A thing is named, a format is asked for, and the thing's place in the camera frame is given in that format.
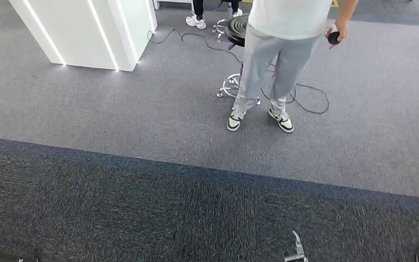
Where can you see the black stool with chrome base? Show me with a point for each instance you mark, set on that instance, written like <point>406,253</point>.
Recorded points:
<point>236,29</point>

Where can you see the chrome stool base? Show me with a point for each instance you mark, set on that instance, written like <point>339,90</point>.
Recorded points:
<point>220,29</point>

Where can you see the person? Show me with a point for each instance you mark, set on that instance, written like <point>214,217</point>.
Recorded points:
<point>278,43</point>
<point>197,14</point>

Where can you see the white counter with light strips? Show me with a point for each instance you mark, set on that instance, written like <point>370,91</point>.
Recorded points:
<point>83,32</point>

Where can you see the person's left hand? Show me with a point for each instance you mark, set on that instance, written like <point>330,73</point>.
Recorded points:
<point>340,29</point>

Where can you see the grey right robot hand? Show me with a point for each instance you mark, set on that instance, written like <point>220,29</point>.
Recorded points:
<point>298,246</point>

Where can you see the small black round controller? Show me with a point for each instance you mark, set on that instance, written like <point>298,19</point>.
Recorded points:
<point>333,38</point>

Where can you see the person's left forearm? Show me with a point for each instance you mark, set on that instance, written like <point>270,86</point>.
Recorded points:
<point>347,9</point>

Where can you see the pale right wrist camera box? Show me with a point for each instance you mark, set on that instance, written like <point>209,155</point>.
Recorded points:
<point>296,259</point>

